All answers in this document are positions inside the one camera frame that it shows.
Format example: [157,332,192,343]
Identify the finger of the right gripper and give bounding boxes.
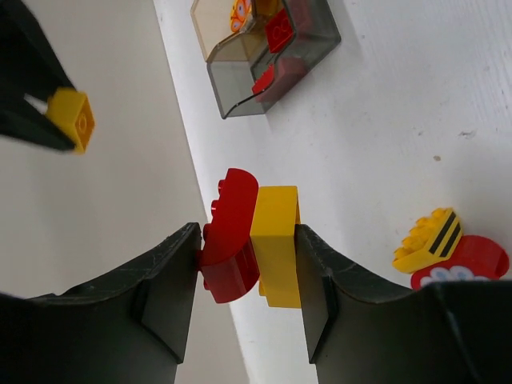
[1,100,75,152]
[1,1,76,108]

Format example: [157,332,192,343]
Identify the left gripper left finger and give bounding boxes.
[1,222,200,383]

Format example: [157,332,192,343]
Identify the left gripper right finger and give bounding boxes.
[294,225,511,383]

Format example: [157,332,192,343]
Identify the yellow square lego brick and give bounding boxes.
[45,87,95,154]

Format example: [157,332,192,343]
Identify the red rounded lego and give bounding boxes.
[198,168,260,304]

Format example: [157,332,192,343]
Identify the yellow peacock lego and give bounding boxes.
[230,0,252,33]

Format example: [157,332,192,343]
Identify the small red lego brick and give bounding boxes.
[265,9,294,54]

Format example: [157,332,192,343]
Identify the yellow striped sloped lego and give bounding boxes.
[392,208,463,274]

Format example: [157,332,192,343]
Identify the red cloud print lego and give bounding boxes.
[410,235,510,290]

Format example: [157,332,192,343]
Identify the amber transparent container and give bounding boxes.
[190,0,289,63]

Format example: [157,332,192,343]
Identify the grey transparent container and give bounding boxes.
[206,0,342,118]

